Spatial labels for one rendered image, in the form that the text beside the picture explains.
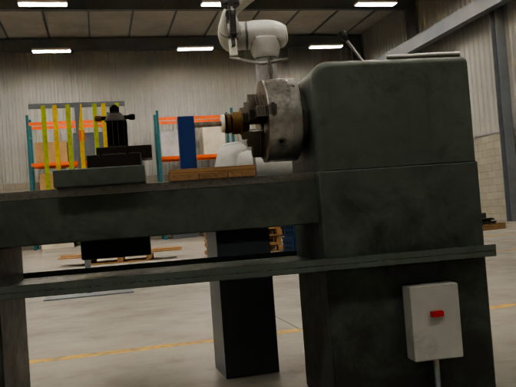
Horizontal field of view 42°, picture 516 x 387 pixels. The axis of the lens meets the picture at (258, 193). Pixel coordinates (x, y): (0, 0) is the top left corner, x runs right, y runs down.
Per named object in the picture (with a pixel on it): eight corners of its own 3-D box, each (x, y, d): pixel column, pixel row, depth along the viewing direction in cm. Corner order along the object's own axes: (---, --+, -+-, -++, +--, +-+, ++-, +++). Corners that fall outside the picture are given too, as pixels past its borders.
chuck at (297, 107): (287, 159, 275) (283, 81, 272) (305, 162, 244) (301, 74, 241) (279, 160, 274) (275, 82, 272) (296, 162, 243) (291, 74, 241)
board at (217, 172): (242, 181, 272) (241, 171, 272) (256, 175, 237) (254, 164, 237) (167, 186, 268) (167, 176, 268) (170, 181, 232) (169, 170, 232)
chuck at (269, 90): (279, 160, 274) (275, 82, 272) (296, 162, 243) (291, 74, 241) (257, 161, 273) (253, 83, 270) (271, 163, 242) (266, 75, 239)
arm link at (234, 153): (216, 190, 326) (213, 145, 327) (253, 187, 327) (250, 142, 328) (216, 189, 310) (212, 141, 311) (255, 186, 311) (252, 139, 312)
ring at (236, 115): (246, 112, 260) (222, 113, 259) (249, 107, 251) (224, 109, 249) (247, 136, 260) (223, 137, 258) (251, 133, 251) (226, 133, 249)
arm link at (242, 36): (216, 15, 310) (246, 14, 311) (217, 34, 328) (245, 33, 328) (218, 41, 307) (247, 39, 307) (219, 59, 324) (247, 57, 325)
